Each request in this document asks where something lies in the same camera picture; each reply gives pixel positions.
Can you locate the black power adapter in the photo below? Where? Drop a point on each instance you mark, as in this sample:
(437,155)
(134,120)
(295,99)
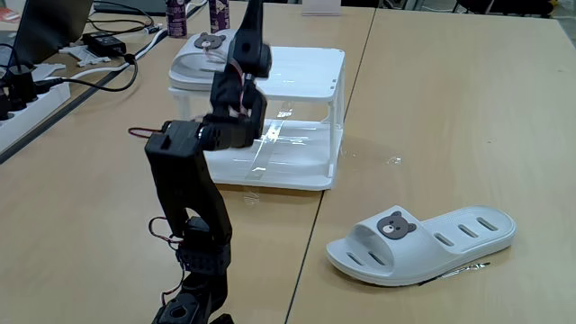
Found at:
(104,43)

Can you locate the purple drink can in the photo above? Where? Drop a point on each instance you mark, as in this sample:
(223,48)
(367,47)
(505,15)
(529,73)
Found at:
(219,15)
(176,18)

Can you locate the white bear slipper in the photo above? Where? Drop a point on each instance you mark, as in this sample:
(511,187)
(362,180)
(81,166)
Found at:
(202,58)
(423,245)

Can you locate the orange flat object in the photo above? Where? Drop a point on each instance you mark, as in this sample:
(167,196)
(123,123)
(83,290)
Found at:
(9,15)

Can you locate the clear plastic scrap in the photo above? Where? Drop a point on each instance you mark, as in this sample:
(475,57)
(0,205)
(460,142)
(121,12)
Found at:
(394,159)

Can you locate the black chair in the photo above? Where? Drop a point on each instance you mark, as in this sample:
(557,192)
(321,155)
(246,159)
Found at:
(504,5)

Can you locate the white stand base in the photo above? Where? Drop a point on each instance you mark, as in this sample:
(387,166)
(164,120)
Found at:
(320,6)

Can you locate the dark laptop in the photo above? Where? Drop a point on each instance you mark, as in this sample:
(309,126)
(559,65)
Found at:
(49,29)

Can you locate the white open plastic box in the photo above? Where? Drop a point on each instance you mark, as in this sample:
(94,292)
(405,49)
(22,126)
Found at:
(297,72)

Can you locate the white flat printed part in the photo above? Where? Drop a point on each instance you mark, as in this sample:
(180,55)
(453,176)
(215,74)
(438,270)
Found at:
(85,55)

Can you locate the black power plug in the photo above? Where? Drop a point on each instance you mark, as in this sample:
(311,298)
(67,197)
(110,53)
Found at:
(20,85)

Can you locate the white power strip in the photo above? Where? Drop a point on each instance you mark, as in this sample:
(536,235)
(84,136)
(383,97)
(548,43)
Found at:
(31,112)

